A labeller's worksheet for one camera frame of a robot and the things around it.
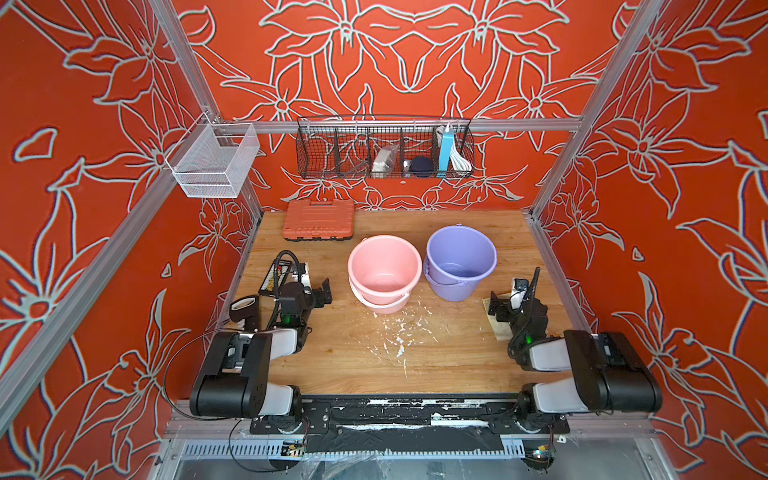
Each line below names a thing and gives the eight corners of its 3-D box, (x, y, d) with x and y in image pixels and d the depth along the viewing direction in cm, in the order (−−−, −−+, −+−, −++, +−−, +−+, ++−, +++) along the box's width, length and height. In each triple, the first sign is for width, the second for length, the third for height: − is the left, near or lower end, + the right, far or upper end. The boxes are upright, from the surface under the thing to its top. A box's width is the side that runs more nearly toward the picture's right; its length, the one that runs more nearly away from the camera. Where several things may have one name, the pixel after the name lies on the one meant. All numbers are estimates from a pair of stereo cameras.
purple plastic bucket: (452, 319, 92) (464, 292, 78) (410, 280, 101) (414, 249, 88) (492, 281, 101) (509, 250, 87) (450, 248, 110) (459, 216, 97)
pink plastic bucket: (350, 325, 91) (345, 297, 77) (354, 266, 105) (350, 234, 91) (419, 324, 91) (425, 297, 77) (414, 266, 105) (418, 234, 91)
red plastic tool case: (281, 244, 112) (276, 233, 107) (290, 209, 124) (287, 198, 120) (351, 243, 112) (349, 233, 107) (354, 209, 124) (353, 198, 119)
